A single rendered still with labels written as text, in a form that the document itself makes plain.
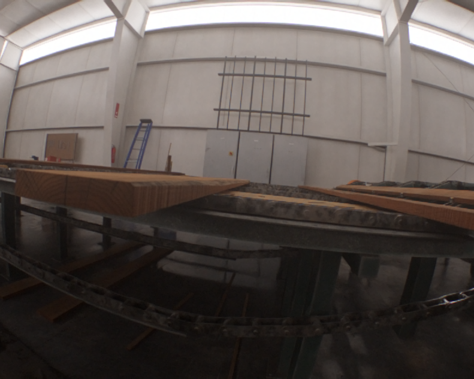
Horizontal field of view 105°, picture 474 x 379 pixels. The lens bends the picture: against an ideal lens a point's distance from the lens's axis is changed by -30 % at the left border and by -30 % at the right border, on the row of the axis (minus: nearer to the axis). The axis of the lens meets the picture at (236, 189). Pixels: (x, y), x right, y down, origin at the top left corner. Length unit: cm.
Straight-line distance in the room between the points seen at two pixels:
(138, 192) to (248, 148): 588
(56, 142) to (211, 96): 592
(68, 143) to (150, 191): 935
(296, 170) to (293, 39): 385
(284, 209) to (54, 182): 39
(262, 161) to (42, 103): 916
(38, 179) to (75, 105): 979
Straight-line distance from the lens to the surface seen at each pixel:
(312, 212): 50
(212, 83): 737
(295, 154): 600
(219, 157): 617
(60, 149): 985
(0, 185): 98
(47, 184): 26
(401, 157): 647
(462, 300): 73
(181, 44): 829
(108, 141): 753
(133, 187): 20
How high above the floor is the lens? 89
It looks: 3 degrees down
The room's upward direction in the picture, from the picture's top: 6 degrees clockwise
